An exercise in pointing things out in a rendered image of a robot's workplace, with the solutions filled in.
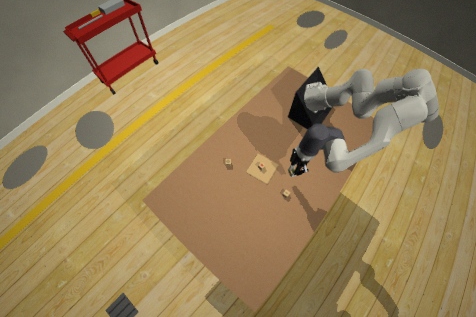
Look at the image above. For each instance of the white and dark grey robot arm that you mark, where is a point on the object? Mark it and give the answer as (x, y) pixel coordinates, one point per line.
(406, 111)

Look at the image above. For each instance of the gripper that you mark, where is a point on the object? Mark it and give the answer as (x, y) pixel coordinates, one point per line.
(299, 163)

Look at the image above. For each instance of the tan square mat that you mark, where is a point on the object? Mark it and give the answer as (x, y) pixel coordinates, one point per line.
(265, 174)

